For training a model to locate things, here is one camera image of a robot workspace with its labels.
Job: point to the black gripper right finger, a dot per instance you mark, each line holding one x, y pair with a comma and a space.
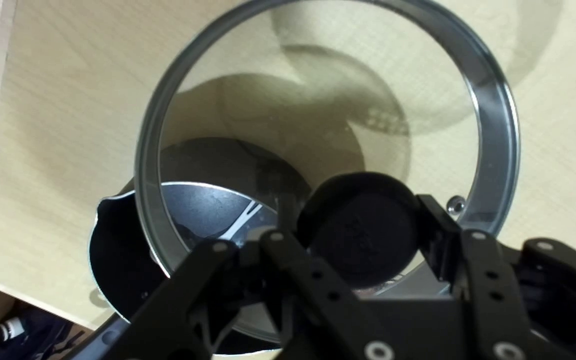
521, 302

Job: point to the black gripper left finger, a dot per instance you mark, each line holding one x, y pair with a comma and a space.
193, 310

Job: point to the glass pot lid black knob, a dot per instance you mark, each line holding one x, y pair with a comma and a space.
311, 117

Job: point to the black bag on floor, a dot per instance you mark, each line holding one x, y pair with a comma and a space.
37, 335

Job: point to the wooden dining table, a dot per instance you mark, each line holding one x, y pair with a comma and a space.
77, 77

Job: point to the black saucepan with handle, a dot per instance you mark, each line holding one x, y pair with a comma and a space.
140, 253

